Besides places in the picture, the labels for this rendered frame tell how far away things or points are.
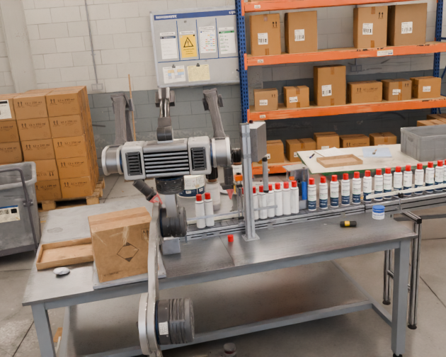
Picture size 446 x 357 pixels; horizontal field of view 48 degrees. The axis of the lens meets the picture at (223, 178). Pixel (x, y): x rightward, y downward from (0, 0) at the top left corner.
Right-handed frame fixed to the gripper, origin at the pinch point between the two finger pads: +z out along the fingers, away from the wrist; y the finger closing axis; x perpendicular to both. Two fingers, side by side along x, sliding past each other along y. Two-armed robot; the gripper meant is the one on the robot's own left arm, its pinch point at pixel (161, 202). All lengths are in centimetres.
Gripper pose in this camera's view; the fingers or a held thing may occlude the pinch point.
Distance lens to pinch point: 288.4
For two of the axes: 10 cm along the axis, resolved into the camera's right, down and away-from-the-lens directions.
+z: 6.8, 6.5, 3.4
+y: -2.2, -2.6, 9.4
